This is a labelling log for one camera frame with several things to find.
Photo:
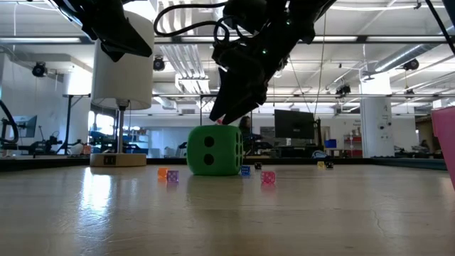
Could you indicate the silver ceiling duct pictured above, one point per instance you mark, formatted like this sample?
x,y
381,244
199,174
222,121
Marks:
x,y
401,56

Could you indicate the long horizontal light bar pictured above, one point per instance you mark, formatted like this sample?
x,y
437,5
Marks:
x,y
337,38

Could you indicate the small yellow translucent die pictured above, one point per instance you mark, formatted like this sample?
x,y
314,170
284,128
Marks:
x,y
321,165

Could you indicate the small pink translucent die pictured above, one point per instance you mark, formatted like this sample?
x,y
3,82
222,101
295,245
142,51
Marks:
x,y
268,177

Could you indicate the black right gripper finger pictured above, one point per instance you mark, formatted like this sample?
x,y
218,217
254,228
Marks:
x,y
249,96
225,92

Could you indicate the black computer monitor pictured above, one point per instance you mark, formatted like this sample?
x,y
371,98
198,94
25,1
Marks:
x,y
294,124

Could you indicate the blue storage box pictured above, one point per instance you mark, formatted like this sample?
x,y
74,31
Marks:
x,y
330,143

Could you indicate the small blue translucent die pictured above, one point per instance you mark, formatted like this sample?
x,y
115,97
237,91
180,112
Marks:
x,y
245,170

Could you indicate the pink plastic bin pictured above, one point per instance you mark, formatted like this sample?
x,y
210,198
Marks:
x,y
446,142

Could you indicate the small grey monitor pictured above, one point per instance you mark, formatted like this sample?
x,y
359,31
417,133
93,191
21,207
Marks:
x,y
26,125

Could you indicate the person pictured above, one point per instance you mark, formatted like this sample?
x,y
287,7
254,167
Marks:
x,y
250,137

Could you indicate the black ceiling spotlight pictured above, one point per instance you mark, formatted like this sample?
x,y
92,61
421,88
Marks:
x,y
411,64
343,89
159,64
39,69

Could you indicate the black aluminium table frame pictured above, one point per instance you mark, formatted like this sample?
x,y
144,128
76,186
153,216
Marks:
x,y
302,160

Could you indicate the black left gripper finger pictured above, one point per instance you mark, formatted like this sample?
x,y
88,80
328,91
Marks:
x,y
133,42

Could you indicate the large green foam die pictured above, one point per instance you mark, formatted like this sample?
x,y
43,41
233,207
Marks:
x,y
197,153

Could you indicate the small purple translucent die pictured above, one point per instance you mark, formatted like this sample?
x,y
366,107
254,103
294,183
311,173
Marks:
x,y
172,176

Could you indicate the small black die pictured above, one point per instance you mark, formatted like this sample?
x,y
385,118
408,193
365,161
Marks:
x,y
329,165
258,165

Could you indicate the white shade table lamp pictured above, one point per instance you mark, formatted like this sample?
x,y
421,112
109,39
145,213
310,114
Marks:
x,y
121,81

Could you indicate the small orange translucent die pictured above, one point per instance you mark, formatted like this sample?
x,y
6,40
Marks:
x,y
163,173

